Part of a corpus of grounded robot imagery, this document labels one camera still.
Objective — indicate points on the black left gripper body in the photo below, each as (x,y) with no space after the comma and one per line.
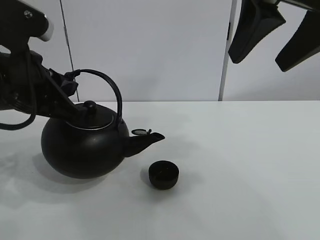
(35,92)

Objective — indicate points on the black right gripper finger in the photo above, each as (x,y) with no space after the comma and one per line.
(303,44)
(257,19)

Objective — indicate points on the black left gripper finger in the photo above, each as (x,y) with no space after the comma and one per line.
(65,82)

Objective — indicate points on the black round teapot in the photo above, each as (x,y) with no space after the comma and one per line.
(94,142)

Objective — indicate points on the small black teacup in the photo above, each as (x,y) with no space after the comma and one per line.
(163,174)

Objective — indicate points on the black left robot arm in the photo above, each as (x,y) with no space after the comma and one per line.
(19,22)

